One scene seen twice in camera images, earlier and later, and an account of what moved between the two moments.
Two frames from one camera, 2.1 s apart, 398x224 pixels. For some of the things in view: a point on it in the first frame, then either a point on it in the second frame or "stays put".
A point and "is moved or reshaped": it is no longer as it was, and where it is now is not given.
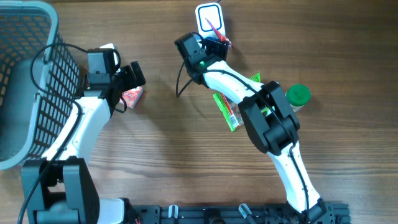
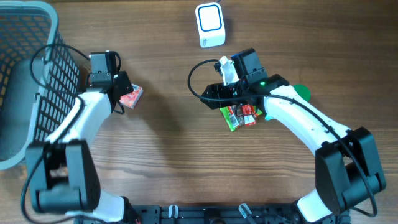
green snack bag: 231,110 stays put
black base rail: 271,213 stays put
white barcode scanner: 213,12 stays put
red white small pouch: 131,96 stays put
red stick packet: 222,37 is moved or reshaped
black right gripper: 220,46 → 216,91
